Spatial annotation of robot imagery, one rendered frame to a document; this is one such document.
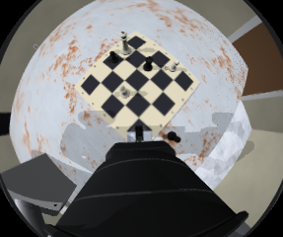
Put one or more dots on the white bishop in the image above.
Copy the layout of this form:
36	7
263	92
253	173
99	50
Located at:
124	92

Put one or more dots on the white chess king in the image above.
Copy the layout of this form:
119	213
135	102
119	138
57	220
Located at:
125	48

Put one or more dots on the chessboard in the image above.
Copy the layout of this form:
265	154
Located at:
155	96

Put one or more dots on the white pawn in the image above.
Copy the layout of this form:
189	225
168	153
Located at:
173	67

